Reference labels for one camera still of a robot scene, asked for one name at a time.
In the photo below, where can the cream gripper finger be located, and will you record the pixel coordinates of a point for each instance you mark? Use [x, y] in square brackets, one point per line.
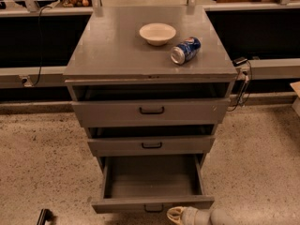
[175, 215]

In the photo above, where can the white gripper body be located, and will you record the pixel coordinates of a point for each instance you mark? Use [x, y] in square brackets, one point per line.
[189, 217]

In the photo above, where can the grey bottom drawer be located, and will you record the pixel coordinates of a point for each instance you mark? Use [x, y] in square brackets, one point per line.
[151, 184]

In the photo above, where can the grey drawer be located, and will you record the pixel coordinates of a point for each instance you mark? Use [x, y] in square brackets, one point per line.
[151, 184]
[146, 146]
[154, 112]

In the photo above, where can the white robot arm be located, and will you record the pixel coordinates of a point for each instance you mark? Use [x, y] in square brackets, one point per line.
[216, 217]

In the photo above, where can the grey middle drawer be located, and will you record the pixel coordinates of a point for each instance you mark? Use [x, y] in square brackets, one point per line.
[146, 146]

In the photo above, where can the grey top drawer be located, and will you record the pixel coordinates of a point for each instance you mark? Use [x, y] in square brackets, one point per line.
[154, 112]

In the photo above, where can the grey drawer cabinet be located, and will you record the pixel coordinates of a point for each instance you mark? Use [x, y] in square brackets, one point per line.
[113, 62]

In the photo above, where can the black object on floor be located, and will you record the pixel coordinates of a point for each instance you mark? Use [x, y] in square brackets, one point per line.
[44, 216]

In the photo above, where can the blue soda can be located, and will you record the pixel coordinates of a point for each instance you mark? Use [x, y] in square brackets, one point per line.
[185, 51]

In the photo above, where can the black power adapter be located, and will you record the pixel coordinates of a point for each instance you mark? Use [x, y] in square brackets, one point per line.
[239, 61]

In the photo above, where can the cardboard box right edge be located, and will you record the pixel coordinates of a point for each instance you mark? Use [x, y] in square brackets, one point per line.
[296, 104]

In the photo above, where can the white ceramic bowl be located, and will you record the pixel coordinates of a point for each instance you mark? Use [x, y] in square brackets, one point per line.
[157, 34]

